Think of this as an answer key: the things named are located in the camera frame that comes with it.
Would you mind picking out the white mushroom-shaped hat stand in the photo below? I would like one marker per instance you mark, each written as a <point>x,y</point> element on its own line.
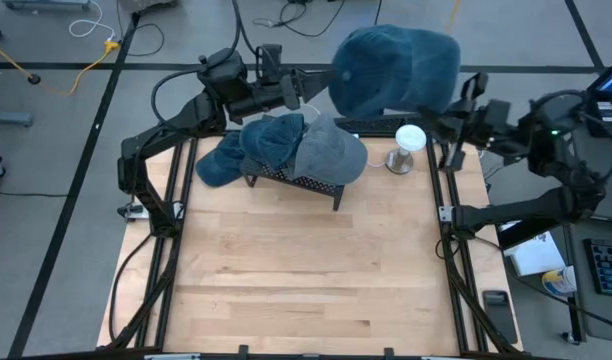
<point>411,137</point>

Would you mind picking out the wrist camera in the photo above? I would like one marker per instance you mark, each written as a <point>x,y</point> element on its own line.
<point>473,86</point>
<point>271,57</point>

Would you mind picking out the white metal bracket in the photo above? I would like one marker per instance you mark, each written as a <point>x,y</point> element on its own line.
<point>446,214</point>

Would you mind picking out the black smartphone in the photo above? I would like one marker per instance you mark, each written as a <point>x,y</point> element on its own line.
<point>500,317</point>

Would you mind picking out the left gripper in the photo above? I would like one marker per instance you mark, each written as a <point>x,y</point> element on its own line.
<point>276,95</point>

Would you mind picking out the black perforated panel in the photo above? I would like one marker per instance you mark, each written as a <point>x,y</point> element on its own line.
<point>376,124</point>

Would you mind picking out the white paper sheets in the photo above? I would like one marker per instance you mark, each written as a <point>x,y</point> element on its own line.
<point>536,257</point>

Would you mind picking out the grey desk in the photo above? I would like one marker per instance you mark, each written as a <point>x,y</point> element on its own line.
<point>598,225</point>

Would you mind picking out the grey flat bar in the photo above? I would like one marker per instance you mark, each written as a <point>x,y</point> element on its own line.
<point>8,118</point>

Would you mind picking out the open laptop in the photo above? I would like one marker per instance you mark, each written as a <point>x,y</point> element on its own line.
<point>608,100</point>

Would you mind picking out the round black puck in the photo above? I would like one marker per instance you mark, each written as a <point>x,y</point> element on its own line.
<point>34,78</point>

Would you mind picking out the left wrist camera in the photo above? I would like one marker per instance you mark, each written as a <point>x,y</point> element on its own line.
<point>271,57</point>

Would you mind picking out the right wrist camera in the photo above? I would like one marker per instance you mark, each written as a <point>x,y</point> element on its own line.
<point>473,86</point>

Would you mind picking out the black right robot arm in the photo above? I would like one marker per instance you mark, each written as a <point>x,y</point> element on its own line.
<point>511,212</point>

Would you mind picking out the black perforated metal rack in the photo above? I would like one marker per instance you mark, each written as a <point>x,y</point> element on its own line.
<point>316,186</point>

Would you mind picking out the grey baseball cap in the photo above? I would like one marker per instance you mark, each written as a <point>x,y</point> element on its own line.
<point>331,155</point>

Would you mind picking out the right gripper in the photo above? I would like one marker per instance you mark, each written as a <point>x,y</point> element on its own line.
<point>488,125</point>

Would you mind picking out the black keyboard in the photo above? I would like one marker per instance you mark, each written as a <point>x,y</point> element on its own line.
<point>608,267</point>

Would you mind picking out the white wipes canister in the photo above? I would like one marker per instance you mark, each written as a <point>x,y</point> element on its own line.
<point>560,281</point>

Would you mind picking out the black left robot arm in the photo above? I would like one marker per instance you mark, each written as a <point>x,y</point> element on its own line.
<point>136,165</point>

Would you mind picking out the black tablet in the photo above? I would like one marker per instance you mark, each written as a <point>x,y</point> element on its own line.
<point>531,232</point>

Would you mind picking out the black aluminium table frame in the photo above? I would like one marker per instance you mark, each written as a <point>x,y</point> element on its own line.
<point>178,200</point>

